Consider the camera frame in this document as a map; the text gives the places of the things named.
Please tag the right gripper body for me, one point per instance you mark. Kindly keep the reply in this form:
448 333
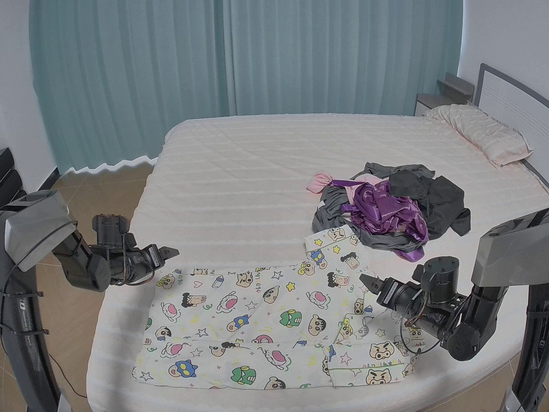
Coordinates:
399 298

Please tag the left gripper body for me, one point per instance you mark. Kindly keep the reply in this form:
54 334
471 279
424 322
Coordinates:
151 259

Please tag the white printed pyjama top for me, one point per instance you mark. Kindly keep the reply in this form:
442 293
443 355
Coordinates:
266 324

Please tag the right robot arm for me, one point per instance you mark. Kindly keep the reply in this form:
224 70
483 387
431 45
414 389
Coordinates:
484 307

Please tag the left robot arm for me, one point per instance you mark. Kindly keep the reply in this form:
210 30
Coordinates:
81 268

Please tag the pile of clothes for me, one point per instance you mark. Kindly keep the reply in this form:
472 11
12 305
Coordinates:
386 213

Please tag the bed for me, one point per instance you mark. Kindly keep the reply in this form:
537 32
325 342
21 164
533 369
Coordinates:
257 178

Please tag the black chest of drawers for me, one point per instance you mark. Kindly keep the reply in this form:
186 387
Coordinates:
10 183

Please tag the cream pillow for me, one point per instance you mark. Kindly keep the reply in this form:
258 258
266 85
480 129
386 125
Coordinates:
484 135

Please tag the blue-green curtain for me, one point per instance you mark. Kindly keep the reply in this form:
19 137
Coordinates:
128 67
343 45

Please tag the grey white bedside table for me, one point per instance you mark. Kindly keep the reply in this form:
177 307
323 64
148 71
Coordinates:
450 95

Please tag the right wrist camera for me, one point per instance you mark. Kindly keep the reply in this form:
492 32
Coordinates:
417 277

